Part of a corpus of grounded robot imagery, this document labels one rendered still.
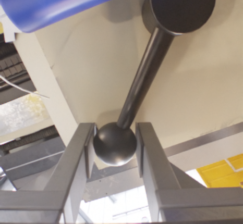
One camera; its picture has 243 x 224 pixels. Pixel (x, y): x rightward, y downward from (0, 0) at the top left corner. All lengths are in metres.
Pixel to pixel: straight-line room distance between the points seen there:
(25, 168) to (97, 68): 1.02
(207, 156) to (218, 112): 0.91
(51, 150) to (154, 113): 0.89
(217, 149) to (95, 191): 0.72
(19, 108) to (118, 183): 0.66
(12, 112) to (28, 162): 0.29
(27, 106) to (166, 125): 0.84
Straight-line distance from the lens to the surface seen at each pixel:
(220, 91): 0.18
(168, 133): 0.18
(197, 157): 1.07
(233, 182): 3.00
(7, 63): 1.01
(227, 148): 1.13
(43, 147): 1.03
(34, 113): 0.95
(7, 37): 0.24
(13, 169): 1.18
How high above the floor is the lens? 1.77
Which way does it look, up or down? 5 degrees up
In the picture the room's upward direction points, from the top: 110 degrees counter-clockwise
